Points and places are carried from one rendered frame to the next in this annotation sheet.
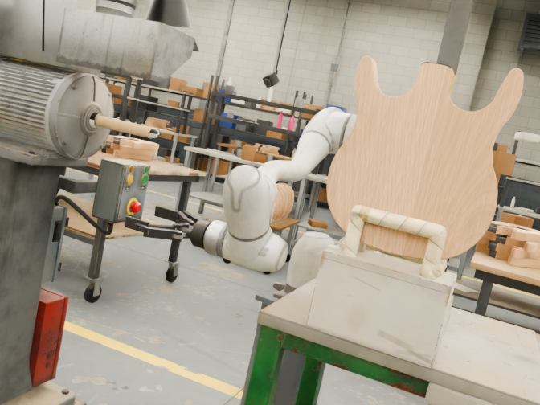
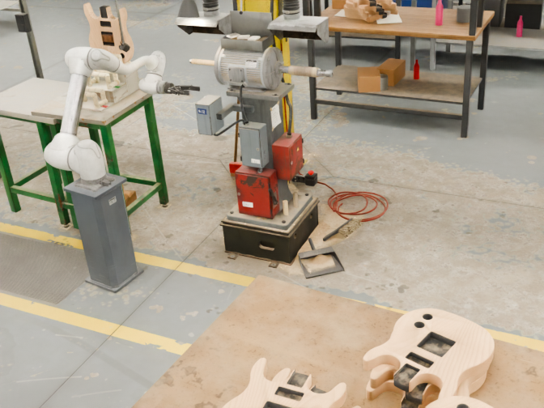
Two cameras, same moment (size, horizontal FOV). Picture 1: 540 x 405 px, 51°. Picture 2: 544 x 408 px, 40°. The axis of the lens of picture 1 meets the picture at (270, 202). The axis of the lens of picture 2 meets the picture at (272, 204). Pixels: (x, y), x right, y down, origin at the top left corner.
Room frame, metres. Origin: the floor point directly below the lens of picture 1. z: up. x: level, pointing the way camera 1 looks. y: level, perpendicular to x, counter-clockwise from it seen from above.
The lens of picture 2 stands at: (6.07, 1.39, 2.73)
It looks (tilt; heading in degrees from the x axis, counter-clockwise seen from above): 29 degrees down; 188
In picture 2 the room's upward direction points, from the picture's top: 5 degrees counter-clockwise
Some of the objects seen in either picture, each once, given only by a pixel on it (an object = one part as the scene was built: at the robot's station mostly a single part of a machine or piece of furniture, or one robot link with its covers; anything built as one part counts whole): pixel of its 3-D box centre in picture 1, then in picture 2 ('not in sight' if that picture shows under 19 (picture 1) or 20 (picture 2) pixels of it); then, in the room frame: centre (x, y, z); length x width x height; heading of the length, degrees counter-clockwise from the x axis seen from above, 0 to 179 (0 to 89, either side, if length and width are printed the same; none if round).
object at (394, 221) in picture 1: (397, 222); not in sight; (1.17, -0.27, 1.20); 0.20 x 0.03 x 0.03; 69
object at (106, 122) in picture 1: (125, 126); (205, 62); (1.63, 0.45, 1.25); 0.18 x 0.03 x 0.03; 70
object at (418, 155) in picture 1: (415, 160); (109, 35); (1.21, -0.28, 1.33); 0.35 x 0.04 x 0.40; 69
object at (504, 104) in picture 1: (501, 94); (90, 10); (1.16, -0.40, 1.49); 0.07 x 0.04 x 0.10; 69
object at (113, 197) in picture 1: (100, 194); (222, 119); (1.94, 0.58, 0.99); 0.24 x 0.21 x 0.26; 70
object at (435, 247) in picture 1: (433, 255); not in sight; (1.14, -0.34, 1.15); 0.03 x 0.03 x 0.09
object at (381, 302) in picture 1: (382, 300); (116, 78); (1.21, -0.28, 1.02); 0.27 x 0.15 x 0.17; 70
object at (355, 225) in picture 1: (353, 233); not in sight; (1.20, -0.19, 1.15); 0.03 x 0.03 x 0.09
